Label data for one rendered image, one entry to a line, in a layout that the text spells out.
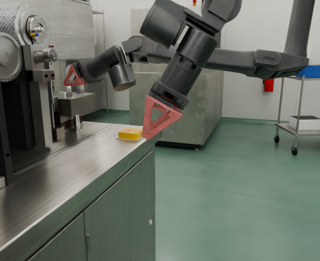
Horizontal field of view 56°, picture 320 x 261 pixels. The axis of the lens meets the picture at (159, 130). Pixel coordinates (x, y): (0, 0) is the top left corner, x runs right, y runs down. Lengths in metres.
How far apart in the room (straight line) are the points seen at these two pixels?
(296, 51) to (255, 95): 4.38
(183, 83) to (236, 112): 4.87
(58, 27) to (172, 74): 1.18
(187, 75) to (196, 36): 0.06
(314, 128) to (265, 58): 3.21
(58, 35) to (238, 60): 1.00
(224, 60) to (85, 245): 0.62
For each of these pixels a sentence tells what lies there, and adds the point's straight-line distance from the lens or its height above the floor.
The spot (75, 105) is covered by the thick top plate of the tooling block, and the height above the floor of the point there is 1.01.
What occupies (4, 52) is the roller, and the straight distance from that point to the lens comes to 0.92.
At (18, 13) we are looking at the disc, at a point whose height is 1.29.
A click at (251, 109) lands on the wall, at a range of 5.35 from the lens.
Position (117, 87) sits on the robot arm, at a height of 1.09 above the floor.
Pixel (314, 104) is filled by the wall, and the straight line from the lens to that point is 5.39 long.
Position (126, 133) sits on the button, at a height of 0.92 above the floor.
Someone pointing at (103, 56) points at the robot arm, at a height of 1.17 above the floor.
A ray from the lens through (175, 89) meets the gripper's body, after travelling 0.52.
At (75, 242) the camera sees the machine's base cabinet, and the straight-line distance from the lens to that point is 0.78.
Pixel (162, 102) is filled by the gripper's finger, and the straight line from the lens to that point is 0.50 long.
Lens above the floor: 1.19
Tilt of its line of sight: 15 degrees down
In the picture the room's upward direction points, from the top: straight up
